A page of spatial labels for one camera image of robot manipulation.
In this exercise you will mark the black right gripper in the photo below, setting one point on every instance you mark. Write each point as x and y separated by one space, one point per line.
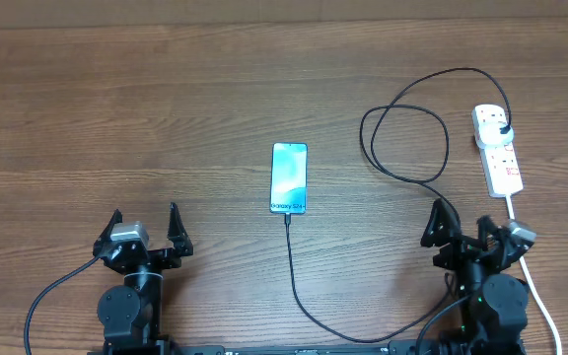
458 249

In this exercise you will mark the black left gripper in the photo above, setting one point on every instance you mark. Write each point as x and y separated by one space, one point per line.
168 258

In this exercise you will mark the blue smartphone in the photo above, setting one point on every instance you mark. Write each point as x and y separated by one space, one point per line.
289 178

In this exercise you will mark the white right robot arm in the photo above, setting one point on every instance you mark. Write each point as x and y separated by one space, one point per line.
490 311

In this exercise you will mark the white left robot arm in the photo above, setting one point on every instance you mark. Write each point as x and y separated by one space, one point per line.
131 312

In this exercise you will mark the white charger plug adapter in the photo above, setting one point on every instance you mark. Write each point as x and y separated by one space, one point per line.
489 135

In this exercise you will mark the white power strip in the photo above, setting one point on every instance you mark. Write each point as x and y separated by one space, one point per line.
500 164

